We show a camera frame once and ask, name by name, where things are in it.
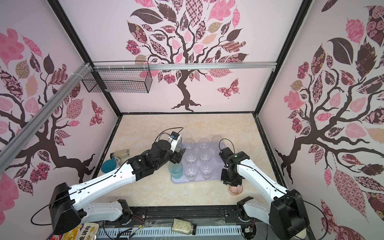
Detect clear cup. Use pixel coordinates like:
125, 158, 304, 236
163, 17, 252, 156
215, 150, 223, 163
200, 162, 214, 180

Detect grain filled bottle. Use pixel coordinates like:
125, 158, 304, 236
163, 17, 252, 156
171, 219, 197, 235

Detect black wire basket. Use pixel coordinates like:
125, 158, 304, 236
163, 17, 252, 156
82, 60, 153, 94

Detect teal green plastic cup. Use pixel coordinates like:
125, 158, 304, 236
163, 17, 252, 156
169, 163, 183, 180

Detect lavender plastic tray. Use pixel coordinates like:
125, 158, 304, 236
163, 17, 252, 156
171, 140, 228, 184

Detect aluminium rail back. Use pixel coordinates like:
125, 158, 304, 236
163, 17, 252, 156
93, 62, 277, 71

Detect white vented cable duct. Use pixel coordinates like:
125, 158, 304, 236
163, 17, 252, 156
96, 226, 244, 240

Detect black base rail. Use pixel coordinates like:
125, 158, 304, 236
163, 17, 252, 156
98, 203, 307, 229

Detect aluminium rail left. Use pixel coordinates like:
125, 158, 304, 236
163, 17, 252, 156
1, 63, 92, 173

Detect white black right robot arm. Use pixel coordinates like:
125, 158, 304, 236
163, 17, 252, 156
219, 148, 310, 240

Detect teal lidded jar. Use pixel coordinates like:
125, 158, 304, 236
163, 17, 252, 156
101, 158, 121, 174

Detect snack bag colourful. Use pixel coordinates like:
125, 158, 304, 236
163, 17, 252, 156
48, 223, 99, 240

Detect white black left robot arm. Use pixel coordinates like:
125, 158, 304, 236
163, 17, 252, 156
49, 140, 186, 235

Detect aluminium rail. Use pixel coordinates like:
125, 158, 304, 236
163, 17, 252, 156
1, 63, 92, 173
93, 62, 277, 71

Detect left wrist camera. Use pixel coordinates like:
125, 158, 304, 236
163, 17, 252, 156
168, 132, 182, 152

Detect clear glass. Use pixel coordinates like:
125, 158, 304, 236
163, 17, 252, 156
199, 150, 213, 163
198, 138, 211, 150
184, 152, 198, 164
184, 164, 199, 182
183, 139, 196, 152
211, 135, 223, 145

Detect pink transparent cup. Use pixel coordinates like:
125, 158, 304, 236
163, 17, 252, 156
229, 185, 244, 196

